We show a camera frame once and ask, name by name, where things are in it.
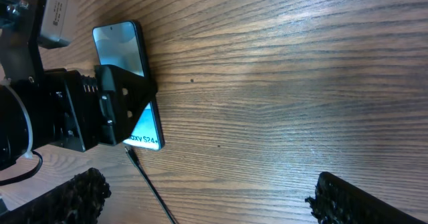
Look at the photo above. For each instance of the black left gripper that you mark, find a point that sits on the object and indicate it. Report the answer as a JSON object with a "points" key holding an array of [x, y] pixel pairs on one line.
{"points": [[64, 109]]}

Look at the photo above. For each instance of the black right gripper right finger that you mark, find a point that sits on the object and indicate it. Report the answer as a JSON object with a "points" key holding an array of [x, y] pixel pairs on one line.
{"points": [[337, 201]]}

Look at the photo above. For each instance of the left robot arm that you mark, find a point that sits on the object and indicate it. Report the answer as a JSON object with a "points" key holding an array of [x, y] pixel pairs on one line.
{"points": [[16, 130]]}

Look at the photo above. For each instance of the blue Samsung Galaxy smartphone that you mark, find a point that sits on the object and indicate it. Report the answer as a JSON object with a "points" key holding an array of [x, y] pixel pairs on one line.
{"points": [[122, 44]]}

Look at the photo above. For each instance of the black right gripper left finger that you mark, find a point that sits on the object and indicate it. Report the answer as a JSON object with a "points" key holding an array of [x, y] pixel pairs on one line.
{"points": [[79, 200]]}

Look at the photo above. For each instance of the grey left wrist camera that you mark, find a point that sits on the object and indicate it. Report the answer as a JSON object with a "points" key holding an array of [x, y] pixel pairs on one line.
{"points": [[59, 23]]}

